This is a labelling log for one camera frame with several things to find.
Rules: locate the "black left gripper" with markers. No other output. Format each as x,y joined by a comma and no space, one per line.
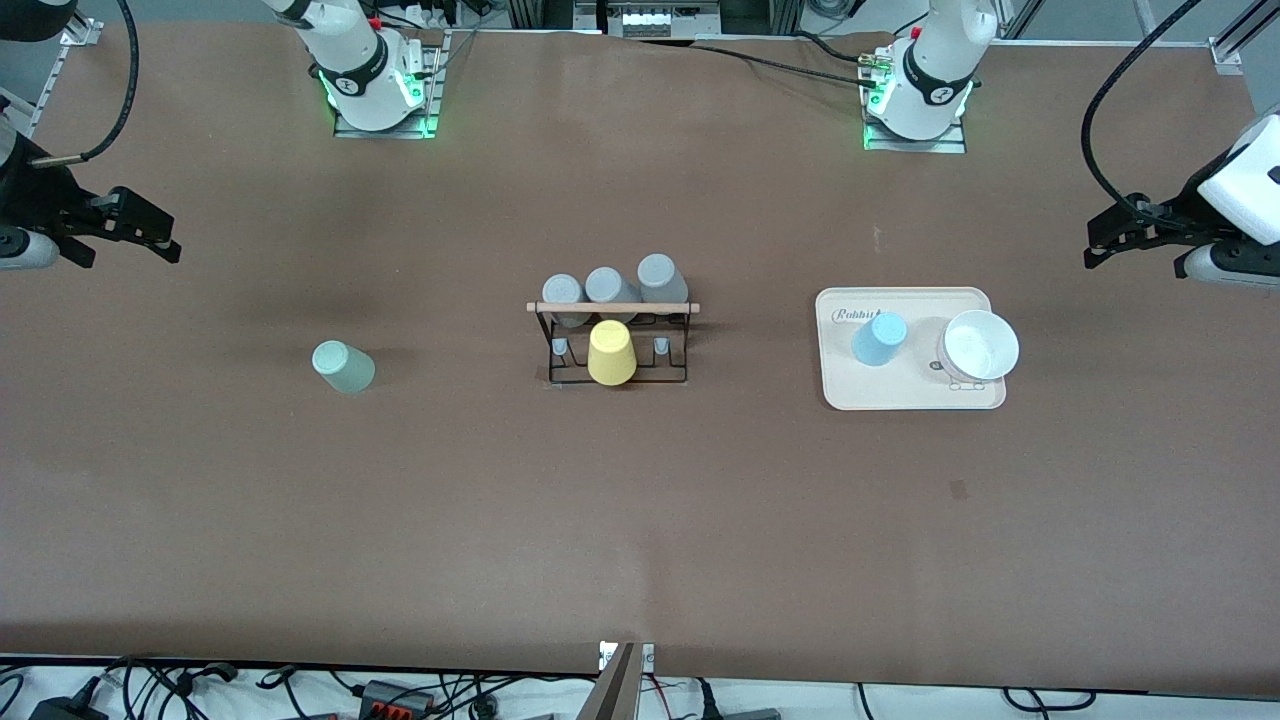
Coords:
1187,211

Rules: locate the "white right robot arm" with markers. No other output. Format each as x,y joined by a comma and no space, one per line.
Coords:
350,50

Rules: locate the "pale green cup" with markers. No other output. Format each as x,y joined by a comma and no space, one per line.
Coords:
343,367

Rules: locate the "aluminium frame rail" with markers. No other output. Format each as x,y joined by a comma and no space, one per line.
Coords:
82,32
1228,55

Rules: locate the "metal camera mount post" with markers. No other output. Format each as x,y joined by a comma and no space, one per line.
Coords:
615,690

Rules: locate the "black terminal block red levers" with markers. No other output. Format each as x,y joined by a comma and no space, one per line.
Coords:
390,700

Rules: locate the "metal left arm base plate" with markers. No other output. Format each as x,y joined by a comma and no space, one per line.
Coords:
915,147

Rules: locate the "white bowl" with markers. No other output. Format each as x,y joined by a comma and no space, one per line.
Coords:
980,345

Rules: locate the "beige rectangular tray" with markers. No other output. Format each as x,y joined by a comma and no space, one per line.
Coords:
850,385

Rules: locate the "brown table cover sheet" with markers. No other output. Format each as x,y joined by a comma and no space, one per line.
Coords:
640,520

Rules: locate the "grey cup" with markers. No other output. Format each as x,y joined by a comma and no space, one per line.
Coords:
608,285
562,290
660,275

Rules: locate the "yellow cup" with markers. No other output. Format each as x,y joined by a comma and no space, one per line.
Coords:
611,355

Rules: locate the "blue cup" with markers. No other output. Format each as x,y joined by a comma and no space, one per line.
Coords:
880,338

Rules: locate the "black power adapter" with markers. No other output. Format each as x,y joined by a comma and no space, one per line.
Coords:
60,710

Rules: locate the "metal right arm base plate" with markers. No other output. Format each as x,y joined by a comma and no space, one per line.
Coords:
385,133

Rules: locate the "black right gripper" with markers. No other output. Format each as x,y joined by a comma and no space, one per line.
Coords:
38,197

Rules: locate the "white power strip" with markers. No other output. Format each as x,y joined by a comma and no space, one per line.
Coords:
660,20

